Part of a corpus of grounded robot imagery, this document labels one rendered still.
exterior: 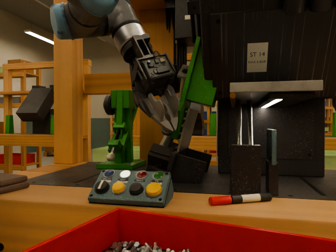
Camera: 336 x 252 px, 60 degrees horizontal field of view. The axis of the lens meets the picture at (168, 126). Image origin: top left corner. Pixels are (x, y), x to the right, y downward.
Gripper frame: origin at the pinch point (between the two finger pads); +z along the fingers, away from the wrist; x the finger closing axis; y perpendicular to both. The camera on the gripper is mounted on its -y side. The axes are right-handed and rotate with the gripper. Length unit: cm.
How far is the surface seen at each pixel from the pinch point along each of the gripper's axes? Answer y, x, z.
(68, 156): -69, -17, -27
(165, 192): 1.0, -7.3, 12.4
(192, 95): -5.9, 12.3, -8.7
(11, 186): -17.4, -33.6, -4.7
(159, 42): -31, 26, -47
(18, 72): -433, -25, -355
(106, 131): -1016, 218, -444
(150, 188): 1.2, -9.7, 10.6
